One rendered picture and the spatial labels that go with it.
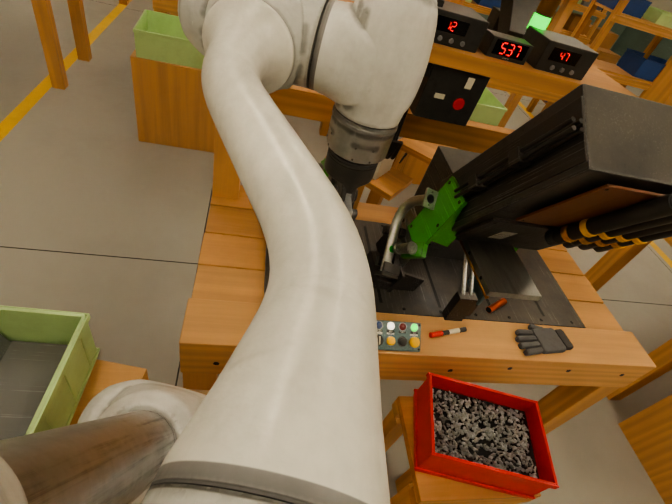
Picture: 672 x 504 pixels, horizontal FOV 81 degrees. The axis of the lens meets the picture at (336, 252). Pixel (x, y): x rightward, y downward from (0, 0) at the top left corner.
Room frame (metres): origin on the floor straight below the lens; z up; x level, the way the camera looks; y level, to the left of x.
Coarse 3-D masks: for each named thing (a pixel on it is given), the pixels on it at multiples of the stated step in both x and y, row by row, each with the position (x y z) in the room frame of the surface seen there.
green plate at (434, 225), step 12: (456, 180) 1.01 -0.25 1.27; (444, 192) 0.99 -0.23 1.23; (456, 192) 0.96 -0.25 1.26; (444, 204) 0.96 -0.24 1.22; (456, 204) 0.92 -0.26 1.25; (420, 216) 0.99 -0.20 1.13; (432, 216) 0.96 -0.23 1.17; (444, 216) 0.92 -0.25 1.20; (456, 216) 0.93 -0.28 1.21; (408, 228) 0.99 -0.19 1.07; (420, 228) 0.96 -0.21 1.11; (432, 228) 0.92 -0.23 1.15; (444, 228) 0.92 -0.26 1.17; (420, 240) 0.92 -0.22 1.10; (432, 240) 0.92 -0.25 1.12; (444, 240) 0.93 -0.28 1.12
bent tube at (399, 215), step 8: (432, 192) 1.00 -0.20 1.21; (408, 200) 1.03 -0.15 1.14; (416, 200) 1.01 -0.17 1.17; (424, 200) 0.97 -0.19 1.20; (432, 200) 0.99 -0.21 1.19; (400, 208) 1.03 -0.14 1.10; (408, 208) 1.03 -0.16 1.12; (432, 208) 0.97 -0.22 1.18; (400, 216) 1.02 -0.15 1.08; (392, 224) 1.01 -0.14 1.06; (400, 224) 1.02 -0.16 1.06; (392, 232) 0.99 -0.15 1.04; (392, 240) 0.97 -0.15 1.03; (384, 256) 0.93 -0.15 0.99; (392, 256) 0.93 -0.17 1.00
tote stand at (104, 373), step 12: (96, 360) 0.42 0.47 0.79; (96, 372) 0.39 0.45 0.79; (108, 372) 0.40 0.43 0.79; (120, 372) 0.41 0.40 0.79; (132, 372) 0.42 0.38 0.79; (144, 372) 0.43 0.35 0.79; (96, 384) 0.37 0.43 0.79; (108, 384) 0.38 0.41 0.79; (84, 396) 0.33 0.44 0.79; (84, 408) 0.31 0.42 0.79; (72, 420) 0.28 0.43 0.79
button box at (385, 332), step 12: (384, 324) 0.70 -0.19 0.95; (396, 324) 0.72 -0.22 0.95; (408, 324) 0.73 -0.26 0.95; (420, 324) 0.74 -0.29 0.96; (384, 336) 0.68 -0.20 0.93; (396, 336) 0.69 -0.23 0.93; (408, 336) 0.70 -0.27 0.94; (420, 336) 0.72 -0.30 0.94; (384, 348) 0.65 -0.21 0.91; (396, 348) 0.67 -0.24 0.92; (408, 348) 0.68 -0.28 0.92
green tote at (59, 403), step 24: (0, 312) 0.38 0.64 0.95; (24, 312) 0.40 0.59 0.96; (48, 312) 0.41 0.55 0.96; (72, 312) 0.43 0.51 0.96; (24, 336) 0.39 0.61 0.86; (48, 336) 0.40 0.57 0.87; (72, 336) 0.38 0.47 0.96; (72, 360) 0.35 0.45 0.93; (72, 384) 0.32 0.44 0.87; (48, 408) 0.24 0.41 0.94; (72, 408) 0.29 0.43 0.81
